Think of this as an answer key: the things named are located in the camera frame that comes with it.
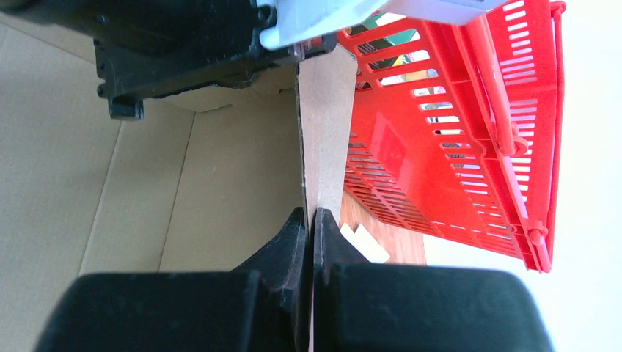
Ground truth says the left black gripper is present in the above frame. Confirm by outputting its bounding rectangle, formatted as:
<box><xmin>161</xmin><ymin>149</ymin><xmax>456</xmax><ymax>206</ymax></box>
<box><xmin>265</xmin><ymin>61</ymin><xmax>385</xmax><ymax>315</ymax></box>
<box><xmin>1</xmin><ymin>0</ymin><xmax>337</xmax><ymax>120</ymax></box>

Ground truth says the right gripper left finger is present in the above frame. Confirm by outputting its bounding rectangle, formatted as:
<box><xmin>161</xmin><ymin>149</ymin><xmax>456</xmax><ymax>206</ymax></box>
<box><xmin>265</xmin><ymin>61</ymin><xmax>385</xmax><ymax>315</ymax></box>
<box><xmin>35</xmin><ymin>208</ymin><xmax>310</xmax><ymax>351</ymax></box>

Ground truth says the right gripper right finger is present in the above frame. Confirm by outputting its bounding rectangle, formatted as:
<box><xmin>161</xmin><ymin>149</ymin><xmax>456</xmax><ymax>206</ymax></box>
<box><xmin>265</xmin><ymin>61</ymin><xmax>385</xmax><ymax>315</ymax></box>
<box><xmin>313</xmin><ymin>208</ymin><xmax>553</xmax><ymax>351</ymax></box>

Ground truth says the brown cardboard box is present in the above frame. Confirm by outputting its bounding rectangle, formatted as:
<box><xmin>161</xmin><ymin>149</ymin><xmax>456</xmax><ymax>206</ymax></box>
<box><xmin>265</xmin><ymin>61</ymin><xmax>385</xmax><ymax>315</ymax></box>
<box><xmin>1</xmin><ymin>15</ymin><xmax>356</xmax><ymax>351</ymax></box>

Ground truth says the red white paper packet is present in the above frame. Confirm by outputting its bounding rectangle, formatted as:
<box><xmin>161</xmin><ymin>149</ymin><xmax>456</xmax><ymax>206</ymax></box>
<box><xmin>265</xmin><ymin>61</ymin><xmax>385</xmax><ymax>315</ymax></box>
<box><xmin>340</xmin><ymin>223</ymin><xmax>390</xmax><ymax>264</ymax></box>

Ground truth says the red plastic shopping basket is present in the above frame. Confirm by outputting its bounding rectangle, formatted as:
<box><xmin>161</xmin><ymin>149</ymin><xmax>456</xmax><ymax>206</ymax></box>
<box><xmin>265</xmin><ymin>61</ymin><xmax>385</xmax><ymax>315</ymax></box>
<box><xmin>338</xmin><ymin>1</ymin><xmax>566</xmax><ymax>272</ymax></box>

